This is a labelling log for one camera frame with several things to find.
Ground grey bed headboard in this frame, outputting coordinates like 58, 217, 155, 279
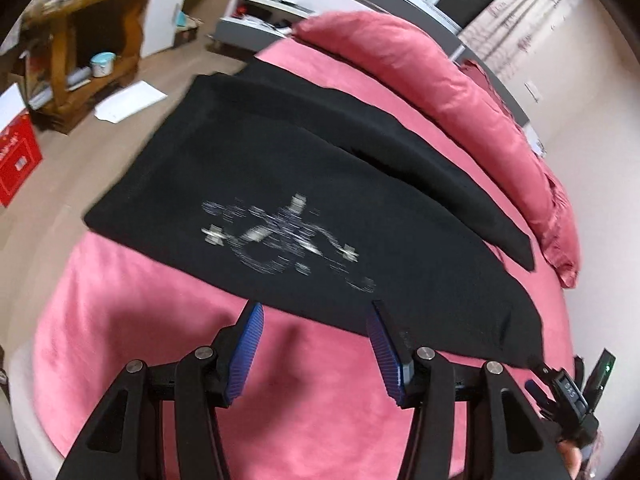
355, 0, 529, 127

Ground grey white bedside table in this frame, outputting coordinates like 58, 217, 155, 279
208, 0, 314, 52

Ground pink folded duvet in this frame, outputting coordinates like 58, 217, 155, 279
294, 11, 580, 288

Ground wooden shelf table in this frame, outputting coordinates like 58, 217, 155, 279
22, 0, 149, 134

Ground white paper sheet on floor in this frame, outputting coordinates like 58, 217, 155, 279
94, 80, 167, 124

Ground light blue lidded container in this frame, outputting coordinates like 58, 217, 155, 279
90, 52, 117, 78

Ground pink patterned curtain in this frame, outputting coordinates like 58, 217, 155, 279
459, 0, 582, 81

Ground black pants with embroidery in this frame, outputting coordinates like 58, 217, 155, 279
85, 61, 544, 367

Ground white cabinet with door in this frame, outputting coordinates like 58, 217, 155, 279
140, 0, 184, 58

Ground pink bed sheet mattress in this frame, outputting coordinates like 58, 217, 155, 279
32, 39, 573, 479

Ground red cardboard box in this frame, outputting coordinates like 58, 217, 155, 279
0, 110, 42, 207

